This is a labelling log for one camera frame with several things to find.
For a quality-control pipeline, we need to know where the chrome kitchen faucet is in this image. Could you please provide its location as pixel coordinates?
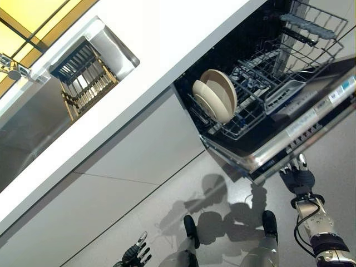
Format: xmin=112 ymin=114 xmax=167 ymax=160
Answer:
xmin=0 ymin=53 xmax=50 ymax=84

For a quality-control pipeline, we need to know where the built-in dishwasher with open door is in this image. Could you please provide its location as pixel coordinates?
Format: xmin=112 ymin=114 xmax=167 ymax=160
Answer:
xmin=174 ymin=0 xmax=356 ymax=186

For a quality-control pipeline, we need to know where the grey dishwasher cutlery basket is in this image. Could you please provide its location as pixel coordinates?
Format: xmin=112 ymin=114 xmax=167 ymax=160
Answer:
xmin=263 ymin=80 xmax=306 ymax=115

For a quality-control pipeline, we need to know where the deep beige plate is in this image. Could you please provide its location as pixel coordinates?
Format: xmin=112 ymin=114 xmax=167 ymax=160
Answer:
xmin=199 ymin=68 xmax=238 ymax=124

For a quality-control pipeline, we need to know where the stainless steel sink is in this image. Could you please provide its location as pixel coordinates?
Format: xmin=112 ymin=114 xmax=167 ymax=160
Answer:
xmin=0 ymin=15 xmax=141 ymax=193

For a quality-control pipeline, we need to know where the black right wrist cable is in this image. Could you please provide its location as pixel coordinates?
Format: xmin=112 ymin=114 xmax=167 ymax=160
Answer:
xmin=294 ymin=196 xmax=320 ymax=258

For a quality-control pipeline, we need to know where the left robot hand black glove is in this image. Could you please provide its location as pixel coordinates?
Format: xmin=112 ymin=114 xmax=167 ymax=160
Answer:
xmin=113 ymin=231 xmax=152 ymax=267

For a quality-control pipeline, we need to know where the right robot hand black glove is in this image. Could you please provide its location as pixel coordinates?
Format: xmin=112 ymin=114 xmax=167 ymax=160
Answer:
xmin=279 ymin=153 xmax=315 ymax=195

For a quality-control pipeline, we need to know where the glossy white base cabinet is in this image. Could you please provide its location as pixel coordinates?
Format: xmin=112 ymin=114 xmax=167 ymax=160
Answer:
xmin=0 ymin=88 xmax=206 ymax=267

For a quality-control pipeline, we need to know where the black sink dish rack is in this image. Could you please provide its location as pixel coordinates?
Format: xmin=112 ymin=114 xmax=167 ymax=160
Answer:
xmin=49 ymin=37 xmax=120 ymax=121

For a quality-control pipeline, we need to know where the black right robot foot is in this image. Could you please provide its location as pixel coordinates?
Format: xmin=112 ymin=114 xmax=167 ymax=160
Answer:
xmin=262 ymin=210 xmax=278 ymax=237

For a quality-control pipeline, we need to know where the lower dishwasher wire rack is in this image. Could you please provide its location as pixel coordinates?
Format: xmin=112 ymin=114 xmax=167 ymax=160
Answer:
xmin=187 ymin=47 xmax=308 ymax=141

